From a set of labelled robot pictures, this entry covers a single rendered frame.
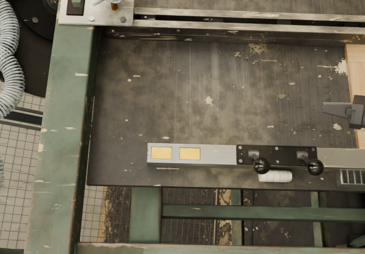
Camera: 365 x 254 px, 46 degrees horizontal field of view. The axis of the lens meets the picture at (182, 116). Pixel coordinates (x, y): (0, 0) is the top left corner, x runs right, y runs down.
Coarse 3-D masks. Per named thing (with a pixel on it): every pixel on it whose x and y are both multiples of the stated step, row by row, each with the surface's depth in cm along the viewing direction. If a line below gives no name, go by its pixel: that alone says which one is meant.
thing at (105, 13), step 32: (64, 0) 113; (96, 0) 114; (128, 0) 114; (128, 32) 118; (160, 32) 118; (192, 32) 118; (224, 32) 118; (256, 32) 117; (288, 32) 117; (320, 32) 117; (352, 32) 117
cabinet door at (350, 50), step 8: (344, 48) 123; (352, 48) 121; (360, 48) 122; (352, 56) 121; (360, 56) 121; (352, 64) 120; (360, 64) 120; (352, 72) 119; (360, 72) 119; (352, 80) 118; (360, 80) 118; (352, 88) 117; (360, 88) 117; (352, 96) 117; (360, 136) 112; (360, 144) 112
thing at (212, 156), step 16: (160, 144) 108; (176, 144) 108; (192, 144) 108; (160, 160) 106; (176, 160) 106; (192, 160) 106; (208, 160) 107; (224, 160) 107; (320, 160) 108; (336, 160) 108; (352, 160) 108
